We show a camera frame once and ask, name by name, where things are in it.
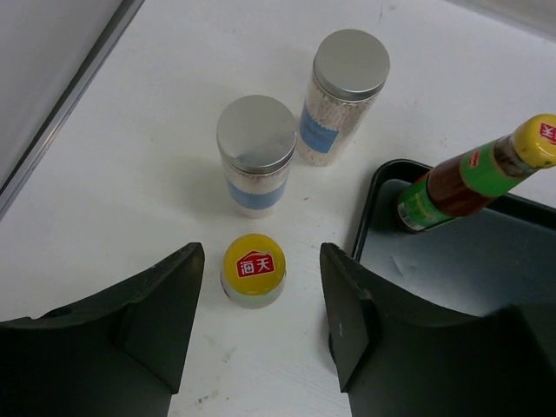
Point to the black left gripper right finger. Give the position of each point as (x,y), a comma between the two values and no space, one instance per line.
(397,354)

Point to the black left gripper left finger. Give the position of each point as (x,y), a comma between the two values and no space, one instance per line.
(119,352)

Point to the yellow-cap green-label sauce bottle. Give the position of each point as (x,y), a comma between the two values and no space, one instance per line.
(465,184)

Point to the silver-lid spice canister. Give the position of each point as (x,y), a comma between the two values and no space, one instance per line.
(256,137)
(350,69)

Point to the black plastic tray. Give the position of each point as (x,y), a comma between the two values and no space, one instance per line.
(504,254)

